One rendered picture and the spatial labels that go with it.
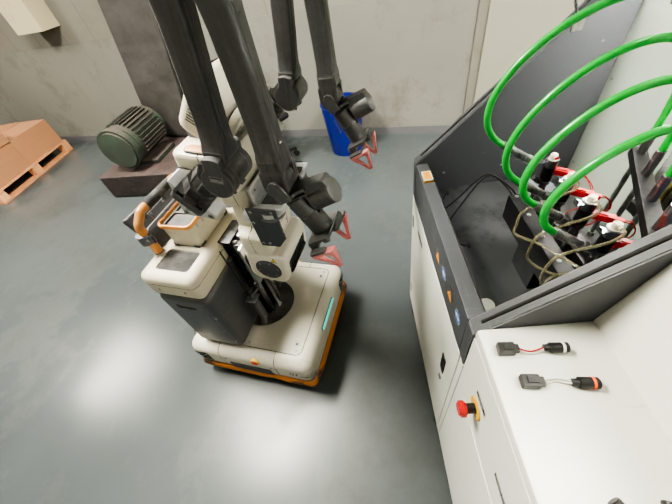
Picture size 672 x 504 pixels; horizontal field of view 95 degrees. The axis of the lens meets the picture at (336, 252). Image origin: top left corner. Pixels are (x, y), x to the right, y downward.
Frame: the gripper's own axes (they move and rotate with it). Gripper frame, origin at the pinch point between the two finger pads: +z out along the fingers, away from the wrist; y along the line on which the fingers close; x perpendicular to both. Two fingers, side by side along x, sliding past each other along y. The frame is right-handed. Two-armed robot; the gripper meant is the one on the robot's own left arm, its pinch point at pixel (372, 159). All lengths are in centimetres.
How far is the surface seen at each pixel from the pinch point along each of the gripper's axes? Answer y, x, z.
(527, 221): -26, -40, 22
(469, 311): -54, -26, 18
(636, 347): -61, -51, 23
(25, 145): 136, 431, -143
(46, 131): 170, 435, -145
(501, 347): -64, -32, 16
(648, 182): -25, -63, 20
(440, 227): -27.5, -19.4, 15.1
